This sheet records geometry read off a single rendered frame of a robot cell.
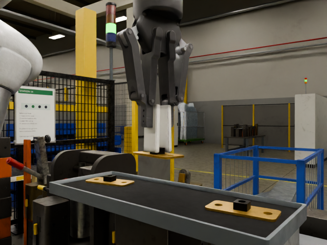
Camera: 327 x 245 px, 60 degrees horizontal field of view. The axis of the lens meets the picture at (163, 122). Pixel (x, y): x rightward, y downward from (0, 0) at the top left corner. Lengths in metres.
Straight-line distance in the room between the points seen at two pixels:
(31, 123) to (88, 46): 0.63
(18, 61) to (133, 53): 0.51
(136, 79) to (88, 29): 1.61
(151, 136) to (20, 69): 0.53
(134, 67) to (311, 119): 8.25
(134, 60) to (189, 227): 0.22
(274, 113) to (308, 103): 4.42
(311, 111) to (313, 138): 0.72
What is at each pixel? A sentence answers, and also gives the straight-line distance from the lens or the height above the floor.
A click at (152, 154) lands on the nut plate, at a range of 0.42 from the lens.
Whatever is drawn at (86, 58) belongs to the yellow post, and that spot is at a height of 1.67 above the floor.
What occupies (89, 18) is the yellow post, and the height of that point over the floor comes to 1.93.
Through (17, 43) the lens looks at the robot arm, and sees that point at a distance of 0.87.
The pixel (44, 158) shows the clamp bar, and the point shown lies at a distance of 1.08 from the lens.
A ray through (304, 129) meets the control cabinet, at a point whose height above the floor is 1.03.
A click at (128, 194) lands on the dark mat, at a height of 1.16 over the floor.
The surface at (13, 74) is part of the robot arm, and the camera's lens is 0.86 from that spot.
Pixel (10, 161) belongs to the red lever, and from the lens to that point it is 1.04.
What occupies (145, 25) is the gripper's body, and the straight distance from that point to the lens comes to 0.42.
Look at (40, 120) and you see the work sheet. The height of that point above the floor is 1.27.
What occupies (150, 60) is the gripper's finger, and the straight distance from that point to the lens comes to 0.42.
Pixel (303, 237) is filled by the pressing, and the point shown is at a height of 1.00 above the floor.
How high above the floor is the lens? 1.27
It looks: level
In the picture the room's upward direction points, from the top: straight up
